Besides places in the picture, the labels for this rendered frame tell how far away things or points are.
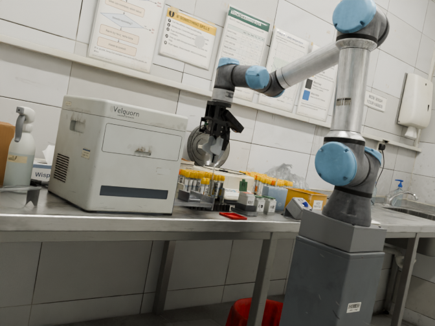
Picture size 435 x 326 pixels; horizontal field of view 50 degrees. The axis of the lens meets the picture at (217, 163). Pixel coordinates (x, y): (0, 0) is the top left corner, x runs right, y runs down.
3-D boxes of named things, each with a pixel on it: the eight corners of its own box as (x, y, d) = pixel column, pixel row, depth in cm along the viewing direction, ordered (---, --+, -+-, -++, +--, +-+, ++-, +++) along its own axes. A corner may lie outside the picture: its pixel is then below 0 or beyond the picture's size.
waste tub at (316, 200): (307, 217, 191) (311, 193, 190) (280, 209, 200) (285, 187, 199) (323, 218, 200) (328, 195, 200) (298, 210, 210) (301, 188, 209)
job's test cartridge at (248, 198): (245, 211, 168) (248, 193, 168) (235, 207, 172) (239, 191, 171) (252, 211, 171) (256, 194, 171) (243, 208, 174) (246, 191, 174)
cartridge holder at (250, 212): (246, 216, 166) (248, 206, 166) (230, 210, 173) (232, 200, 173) (257, 216, 170) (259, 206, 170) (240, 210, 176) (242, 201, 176)
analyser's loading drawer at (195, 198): (161, 207, 139) (164, 190, 138) (149, 202, 144) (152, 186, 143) (212, 209, 152) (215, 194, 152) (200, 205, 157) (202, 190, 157)
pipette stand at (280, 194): (267, 212, 185) (271, 187, 184) (256, 208, 191) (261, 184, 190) (285, 214, 190) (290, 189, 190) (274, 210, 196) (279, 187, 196)
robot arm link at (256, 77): (277, 71, 159) (251, 70, 166) (259, 63, 150) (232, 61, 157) (272, 94, 159) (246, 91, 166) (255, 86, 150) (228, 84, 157)
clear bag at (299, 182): (287, 199, 250) (292, 174, 249) (271, 193, 265) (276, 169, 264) (318, 203, 258) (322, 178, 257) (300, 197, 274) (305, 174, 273)
